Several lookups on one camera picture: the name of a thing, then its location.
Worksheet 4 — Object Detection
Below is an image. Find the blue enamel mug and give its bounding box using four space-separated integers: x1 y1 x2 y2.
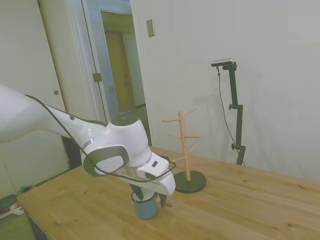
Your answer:
131 191 160 220

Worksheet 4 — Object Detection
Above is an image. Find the metal wall switch plate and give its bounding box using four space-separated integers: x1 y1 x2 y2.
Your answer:
145 18 156 39

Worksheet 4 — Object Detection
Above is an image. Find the dark green round floor object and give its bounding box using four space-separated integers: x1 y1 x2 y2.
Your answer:
0 194 19 211

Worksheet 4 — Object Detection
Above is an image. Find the black camera stand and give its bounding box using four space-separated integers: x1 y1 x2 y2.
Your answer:
221 62 247 166

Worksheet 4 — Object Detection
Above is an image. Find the white object on floor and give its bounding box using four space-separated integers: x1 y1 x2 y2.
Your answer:
9 203 25 216

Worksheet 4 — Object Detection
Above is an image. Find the white open door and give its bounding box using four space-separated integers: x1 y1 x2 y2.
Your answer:
37 0 101 122

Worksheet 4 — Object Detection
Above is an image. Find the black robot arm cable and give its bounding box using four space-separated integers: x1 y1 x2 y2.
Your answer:
23 94 177 183

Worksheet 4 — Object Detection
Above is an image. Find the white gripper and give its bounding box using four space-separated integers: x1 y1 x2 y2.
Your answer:
119 149 178 208

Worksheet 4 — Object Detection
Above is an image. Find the wooden hallway door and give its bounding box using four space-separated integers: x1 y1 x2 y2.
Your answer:
104 30 138 114

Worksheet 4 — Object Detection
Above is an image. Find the wooden mug tree, black base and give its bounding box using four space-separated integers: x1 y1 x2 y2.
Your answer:
162 107 208 195

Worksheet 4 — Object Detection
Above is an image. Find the black box on floor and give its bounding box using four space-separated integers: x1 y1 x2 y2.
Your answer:
61 136 84 170

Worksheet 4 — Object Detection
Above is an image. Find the black metal stand with cable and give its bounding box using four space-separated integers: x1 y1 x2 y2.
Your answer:
216 65 239 151

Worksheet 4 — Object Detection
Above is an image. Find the grey exterior camera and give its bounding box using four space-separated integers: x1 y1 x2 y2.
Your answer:
210 57 236 68

